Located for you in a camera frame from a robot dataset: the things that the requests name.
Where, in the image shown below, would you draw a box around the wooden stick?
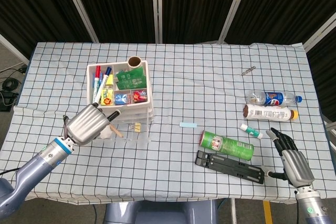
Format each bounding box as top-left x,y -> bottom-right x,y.
109,123 -> 124,138

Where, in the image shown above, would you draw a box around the white green glue stick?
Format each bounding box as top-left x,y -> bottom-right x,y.
239,123 -> 264,140

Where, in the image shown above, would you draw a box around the white drawer organizer box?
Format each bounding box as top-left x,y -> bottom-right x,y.
86,60 -> 155,123

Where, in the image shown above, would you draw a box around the blue checked tablecloth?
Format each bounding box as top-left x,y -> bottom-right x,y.
0,41 -> 336,206

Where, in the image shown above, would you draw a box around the red snack packet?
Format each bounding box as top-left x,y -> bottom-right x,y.
131,90 -> 147,103

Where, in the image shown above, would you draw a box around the clear plastic drawer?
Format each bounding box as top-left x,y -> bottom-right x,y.
91,115 -> 155,144

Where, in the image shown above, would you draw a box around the white bottle yellow cap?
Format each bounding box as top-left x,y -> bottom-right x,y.
243,104 -> 299,122

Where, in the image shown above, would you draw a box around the red cap whiteboard marker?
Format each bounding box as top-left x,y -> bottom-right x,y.
91,66 -> 102,96

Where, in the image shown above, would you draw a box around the white cloth piece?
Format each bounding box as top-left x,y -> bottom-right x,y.
98,127 -> 113,140

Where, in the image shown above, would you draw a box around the clear Pepsi bottle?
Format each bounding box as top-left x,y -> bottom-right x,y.
245,90 -> 303,106

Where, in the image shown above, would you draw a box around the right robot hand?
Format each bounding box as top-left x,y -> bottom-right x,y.
265,127 -> 315,187

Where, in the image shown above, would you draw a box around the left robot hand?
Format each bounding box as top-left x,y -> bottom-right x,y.
62,103 -> 122,146

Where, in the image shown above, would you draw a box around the black folding screen partition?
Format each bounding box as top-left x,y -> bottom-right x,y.
0,0 -> 336,120

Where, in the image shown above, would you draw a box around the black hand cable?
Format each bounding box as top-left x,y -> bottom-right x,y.
0,115 -> 70,176

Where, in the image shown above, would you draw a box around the blue snack packet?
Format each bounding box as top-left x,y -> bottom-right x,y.
114,92 -> 129,105

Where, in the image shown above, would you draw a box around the black floor cables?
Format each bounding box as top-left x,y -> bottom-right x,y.
0,65 -> 28,112

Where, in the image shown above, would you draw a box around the yellow snack packet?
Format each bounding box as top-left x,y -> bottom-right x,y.
101,86 -> 114,106

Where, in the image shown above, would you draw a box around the brown cardboard tube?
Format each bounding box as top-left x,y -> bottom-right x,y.
128,56 -> 143,68

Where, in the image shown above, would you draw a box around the black folding stand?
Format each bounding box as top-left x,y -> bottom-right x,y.
194,150 -> 265,185

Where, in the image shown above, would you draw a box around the green tea packet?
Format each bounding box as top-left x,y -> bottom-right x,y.
117,76 -> 147,90
115,68 -> 145,81

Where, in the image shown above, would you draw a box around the blue cap whiteboard marker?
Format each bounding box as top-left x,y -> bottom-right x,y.
93,67 -> 113,104

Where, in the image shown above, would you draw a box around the grey plastic stool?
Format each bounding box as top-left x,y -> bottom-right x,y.
103,199 -> 218,224

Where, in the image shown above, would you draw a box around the green chips can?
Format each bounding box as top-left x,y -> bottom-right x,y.
198,130 -> 255,162

